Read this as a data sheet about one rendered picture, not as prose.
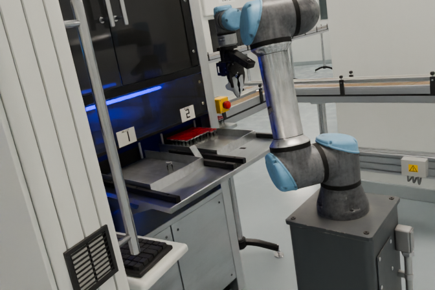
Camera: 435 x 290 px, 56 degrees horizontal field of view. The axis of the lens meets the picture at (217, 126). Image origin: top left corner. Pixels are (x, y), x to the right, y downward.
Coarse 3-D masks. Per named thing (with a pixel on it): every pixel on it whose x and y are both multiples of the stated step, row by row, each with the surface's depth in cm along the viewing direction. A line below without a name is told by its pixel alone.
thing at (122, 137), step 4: (128, 128) 157; (132, 128) 158; (120, 132) 154; (124, 132) 155; (128, 132) 157; (132, 132) 158; (120, 136) 154; (124, 136) 155; (132, 136) 158; (120, 140) 154; (124, 140) 155; (128, 140) 157; (132, 140) 158; (136, 140) 160; (120, 144) 154; (124, 144) 156
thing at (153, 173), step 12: (156, 156) 169; (168, 156) 164; (180, 156) 159; (192, 156) 154; (132, 168) 162; (144, 168) 160; (156, 168) 157; (180, 168) 143; (192, 168) 147; (132, 180) 139; (144, 180) 147; (156, 180) 145; (168, 180) 139
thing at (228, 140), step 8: (216, 128) 189; (224, 128) 187; (224, 136) 186; (232, 136) 184; (240, 136) 181; (248, 136) 172; (160, 144) 179; (168, 144) 175; (200, 144) 179; (208, 144) 177; (216, 144) 175; (224, 144) 173; (232, 144) 164; (240, 144) 168; (208, 152) 160; (216, 152) 157; (224, 152) 160
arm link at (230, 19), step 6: (222, 12) 151; (228, 12) 144; (234, 12) 144; (240, 12) 144; (222, 18) 147; (228, 18) 144; (234, 18) 144; (222, 24) 149; (228, 24) 145; (234, 24) 145
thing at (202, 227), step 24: (216, 192) 198; (192, 216) 186; (216, 216) 199; (168, 240) 175; (192, 240) 187; (216, 240) 199; (192, 264) 187; (216, 264) 200; (168, 288) 176; (192, 288) 188; (216, 288) 201
